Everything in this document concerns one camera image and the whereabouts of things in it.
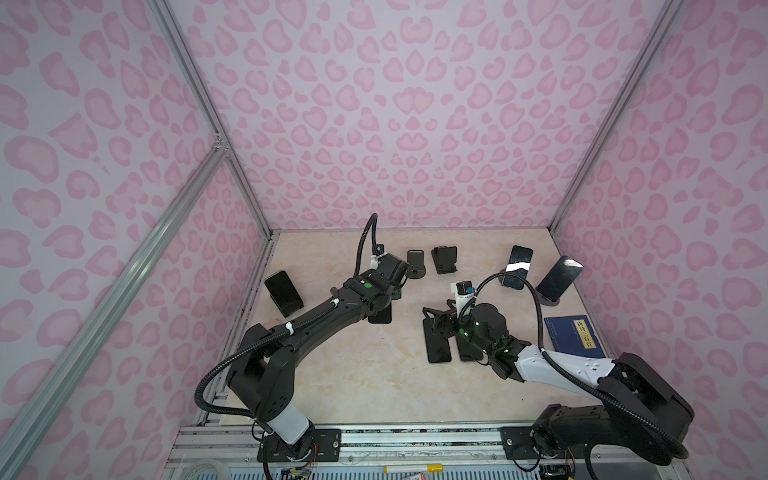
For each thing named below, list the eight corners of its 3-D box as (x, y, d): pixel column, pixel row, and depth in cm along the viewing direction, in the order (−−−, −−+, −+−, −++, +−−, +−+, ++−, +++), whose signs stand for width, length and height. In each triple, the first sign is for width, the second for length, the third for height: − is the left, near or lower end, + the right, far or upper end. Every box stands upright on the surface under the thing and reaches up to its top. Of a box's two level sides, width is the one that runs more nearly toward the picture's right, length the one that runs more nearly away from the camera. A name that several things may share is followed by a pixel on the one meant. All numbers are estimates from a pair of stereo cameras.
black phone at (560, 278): (533, 295, 102) (546, 274, 93) (549, 275, 107) (563, 254, 98) (553, 308, 99) (568, 288, 89) (569, 287, 104) (585, 266, 95)
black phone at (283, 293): (284, 318, 99) (269, 294, 88) (276, 304, 102) (262, 280, 91) (303, 307, 101) (292, 283, 90) (296, 294, 105) (283, 269, 94)
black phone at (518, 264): (500, 286, 105) (509, 268, 97) (505, 263, 112) (514, 244, 104) (519, 292, 104) (529, 274, 96) (523, 268, 111) (533, 249, 102)
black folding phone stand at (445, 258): (437, 274, 108) (439, 262, 103) (431, 254, 114) (432, 242, 109) (458, 271, 109) (461, 259, 104) (450, 251, 115) (453, 239, 110)
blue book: (558, 357, 89) (561, 355, 88) (544, 318, 97) (546, 315, 96) (601, 357, 89) (604, 354, 87) (583, 318, 97) (586, 315, 96)
